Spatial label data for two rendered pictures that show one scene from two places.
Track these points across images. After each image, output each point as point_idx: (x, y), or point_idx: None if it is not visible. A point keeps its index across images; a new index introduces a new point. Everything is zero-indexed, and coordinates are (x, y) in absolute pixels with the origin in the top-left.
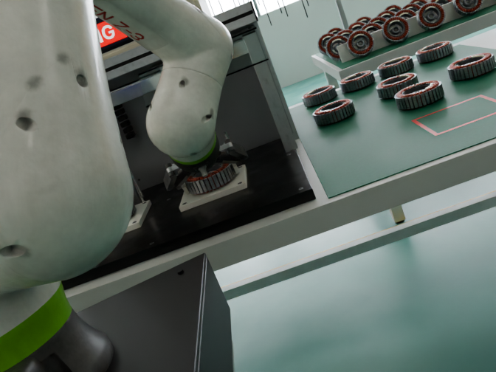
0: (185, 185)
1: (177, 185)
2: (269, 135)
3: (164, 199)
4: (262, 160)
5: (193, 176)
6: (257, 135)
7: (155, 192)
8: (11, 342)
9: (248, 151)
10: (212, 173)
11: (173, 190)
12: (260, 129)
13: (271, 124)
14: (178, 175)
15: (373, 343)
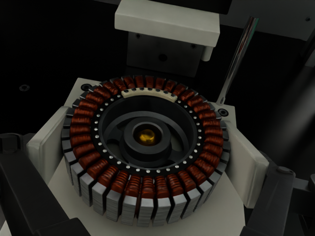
0: (56, 158)
1: (2, 210)
2: (281, 24)
3: (17, 78)
4: (268, 108)
5: (98, 116)
6: (263, 12)
7: (22, 18)
8: None
9: (229, 32)
10: (165, 193)
11: (54, 47)
12: (275, 4)
13: (301, 7)
14: (11, 211)
15: None
